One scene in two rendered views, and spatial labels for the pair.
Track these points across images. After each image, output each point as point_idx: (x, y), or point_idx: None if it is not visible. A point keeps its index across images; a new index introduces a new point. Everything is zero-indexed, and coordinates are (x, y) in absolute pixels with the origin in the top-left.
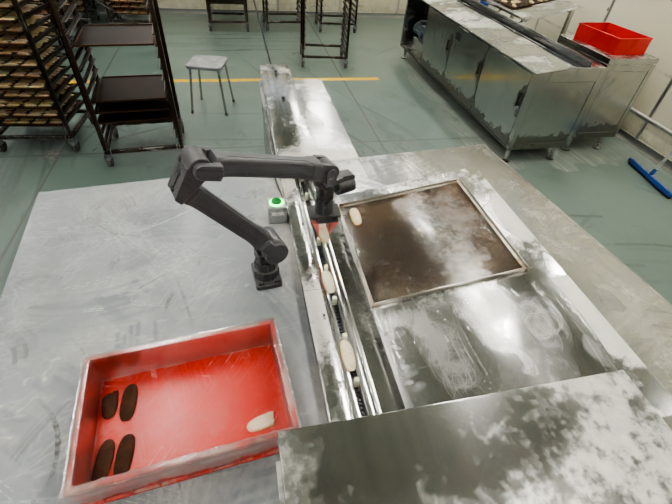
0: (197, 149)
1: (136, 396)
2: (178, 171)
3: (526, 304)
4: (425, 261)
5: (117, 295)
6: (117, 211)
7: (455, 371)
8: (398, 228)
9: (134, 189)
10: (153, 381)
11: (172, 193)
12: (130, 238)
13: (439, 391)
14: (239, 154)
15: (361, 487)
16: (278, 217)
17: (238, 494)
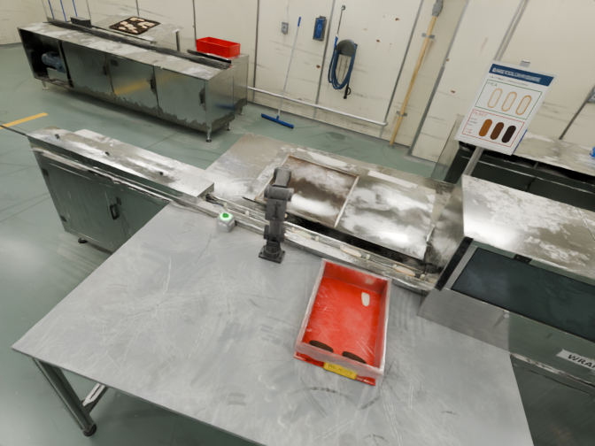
0: (275, 187)
1: (320, 342)
2: (273, 204)
3: (374, 188)
4: (326, 196)
5: (226, 327)
6: (121, 298)
7: (387, 226)
8: (297, 190)
9: (102, 279)
10: (313, 332)
11: (276, 219)
12: (167, 302)
13: (391, 235)
14: (280, 180)
15: (486, 228)
16: (231, 225)
17: (394, 323)
